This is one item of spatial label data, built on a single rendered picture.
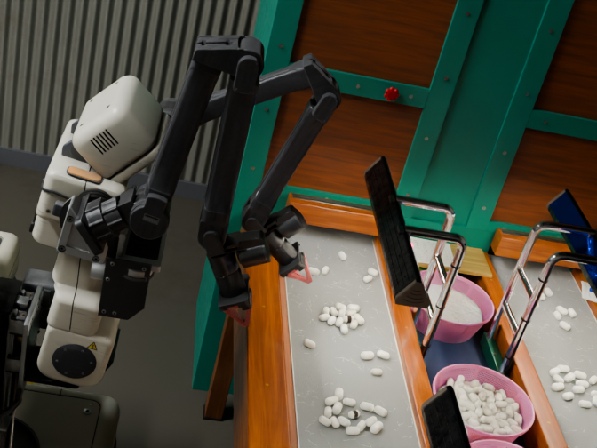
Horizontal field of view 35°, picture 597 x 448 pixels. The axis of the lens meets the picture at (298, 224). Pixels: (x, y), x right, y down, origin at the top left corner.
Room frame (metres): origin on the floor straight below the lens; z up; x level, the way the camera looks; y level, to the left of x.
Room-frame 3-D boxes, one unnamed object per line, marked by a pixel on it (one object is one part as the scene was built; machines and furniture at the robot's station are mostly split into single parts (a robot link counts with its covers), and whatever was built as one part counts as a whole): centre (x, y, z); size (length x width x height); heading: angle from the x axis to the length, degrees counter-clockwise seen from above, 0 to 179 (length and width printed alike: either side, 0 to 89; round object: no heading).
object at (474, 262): (2.58, -0.44, 0.77); 0.33 x 0.15 x 0.01; 101
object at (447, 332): (2.36, -0.48, 0.72); 0.27 x 0.27 x 0.10
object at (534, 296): (2.23, -0.71, 0.90); 0.20 x 0.19 x 0.45; 11
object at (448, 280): (2.15, -0.32, 0.90); 0.20 x 0.19 x 0.45; 11
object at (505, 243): (2.69, -0.77, 0.83); 0.30 x 0.06 x 0.07; 101
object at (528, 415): (1.93, -0.57, 0.72); 0.27 x 0.27 x 0.10
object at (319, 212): (2.56, -0.10, 0.83); 0.30 x 0.06 x 0.07; 101
